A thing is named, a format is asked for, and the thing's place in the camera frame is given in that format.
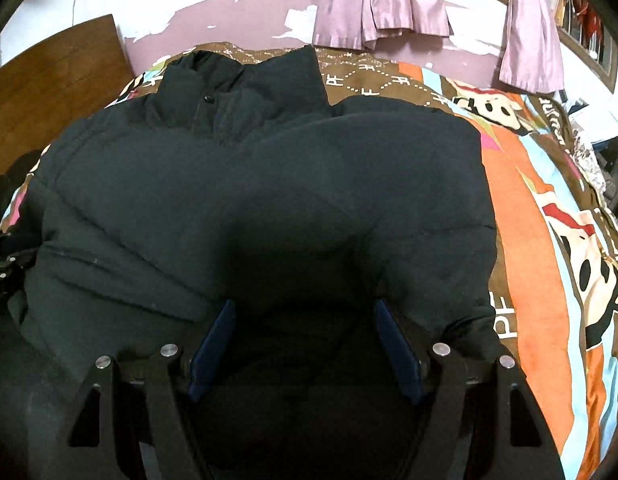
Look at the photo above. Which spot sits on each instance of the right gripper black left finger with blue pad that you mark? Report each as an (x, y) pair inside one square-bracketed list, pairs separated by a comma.
[(140, 419)]

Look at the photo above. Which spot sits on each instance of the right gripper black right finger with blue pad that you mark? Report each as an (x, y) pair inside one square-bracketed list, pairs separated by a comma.
[(473, 419)]

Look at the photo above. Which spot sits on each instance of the black puffer jacket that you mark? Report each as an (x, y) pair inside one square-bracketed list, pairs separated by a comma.
[(241, 184)]

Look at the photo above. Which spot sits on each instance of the brown wooden headboard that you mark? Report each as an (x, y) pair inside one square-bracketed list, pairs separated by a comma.
[(68, 76)]

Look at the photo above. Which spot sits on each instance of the colourful cartoon bed blanket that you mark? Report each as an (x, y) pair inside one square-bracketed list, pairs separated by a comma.
[(553, 289)]

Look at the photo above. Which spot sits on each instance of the pink satin right curtain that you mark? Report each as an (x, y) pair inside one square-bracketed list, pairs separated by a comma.
[(532, 59)]

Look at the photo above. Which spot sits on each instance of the pink satin curtain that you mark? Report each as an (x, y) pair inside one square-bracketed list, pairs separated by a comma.
[(532, 59), (359, 24)]

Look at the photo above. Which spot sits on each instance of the red item hanging at window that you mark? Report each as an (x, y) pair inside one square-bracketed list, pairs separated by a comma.
[(589, 20)]

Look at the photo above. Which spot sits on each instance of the pink satin left curtain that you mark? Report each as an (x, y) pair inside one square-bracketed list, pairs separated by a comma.
[(359, 24)]

